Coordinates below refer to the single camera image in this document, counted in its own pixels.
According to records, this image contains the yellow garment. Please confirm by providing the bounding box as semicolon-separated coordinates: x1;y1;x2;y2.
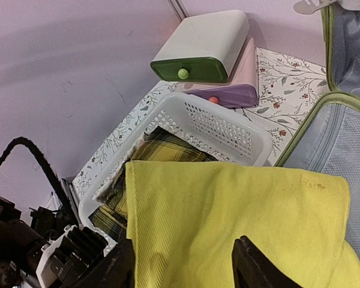
127;162;360;287

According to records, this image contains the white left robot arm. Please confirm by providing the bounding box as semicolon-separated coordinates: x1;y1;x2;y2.
0;137;107;287

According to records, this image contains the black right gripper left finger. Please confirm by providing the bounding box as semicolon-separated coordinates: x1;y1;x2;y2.
73;239;136;288

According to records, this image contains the white green drawer box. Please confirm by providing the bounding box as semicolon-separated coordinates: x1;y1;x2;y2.
150;10;250;83

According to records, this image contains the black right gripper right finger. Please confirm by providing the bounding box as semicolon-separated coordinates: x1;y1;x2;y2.
232;236;301;288

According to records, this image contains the white perforated plastic basket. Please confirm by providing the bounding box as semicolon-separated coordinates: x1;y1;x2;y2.
78;91;273;259

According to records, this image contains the purple drawer box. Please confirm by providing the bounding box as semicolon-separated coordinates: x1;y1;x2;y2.
175;36;259;109

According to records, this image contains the floral white table mat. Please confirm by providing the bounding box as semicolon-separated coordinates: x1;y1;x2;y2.
73;48;329;197

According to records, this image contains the green hard-shell suitcase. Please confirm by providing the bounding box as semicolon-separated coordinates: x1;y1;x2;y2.
277;1;360;259

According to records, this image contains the yellow black plaid cloth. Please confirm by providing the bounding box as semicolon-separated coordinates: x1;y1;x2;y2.
89;127;217;241

